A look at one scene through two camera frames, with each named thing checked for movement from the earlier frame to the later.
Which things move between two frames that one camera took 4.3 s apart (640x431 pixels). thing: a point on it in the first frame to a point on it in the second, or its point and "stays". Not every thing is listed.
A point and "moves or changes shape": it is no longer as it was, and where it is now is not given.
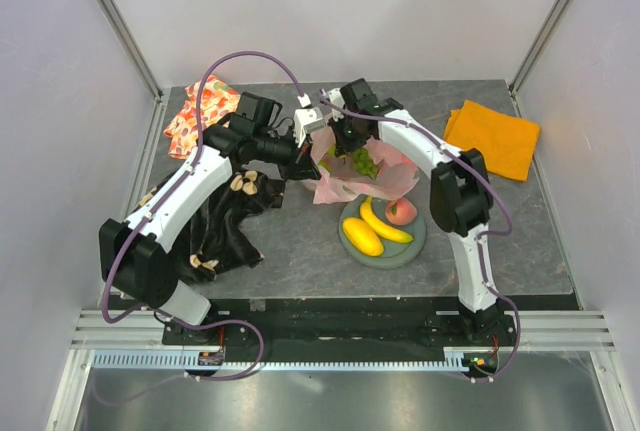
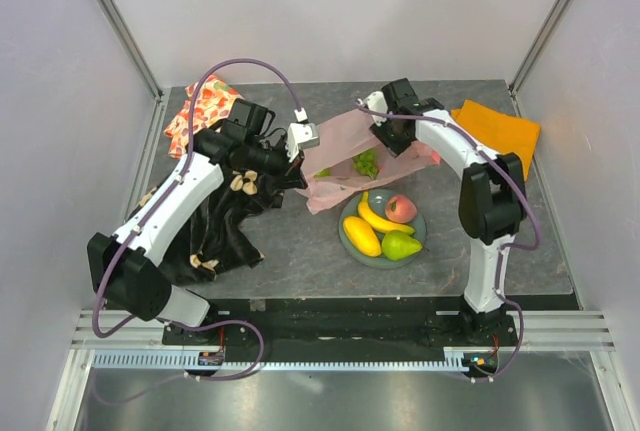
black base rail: x=339 y=324 stays
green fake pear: x=324 y=163 to x=397 y=246
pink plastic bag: x=339 y=178 moves or changes shape
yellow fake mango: x=363 y=236 stays
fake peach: x=402 y=212 stays
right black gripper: x=345 y=144 to x=395 y=147
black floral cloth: x=217 y=241 stays
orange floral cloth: x=218 y=101 stays
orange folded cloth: x=508 y=144 stays
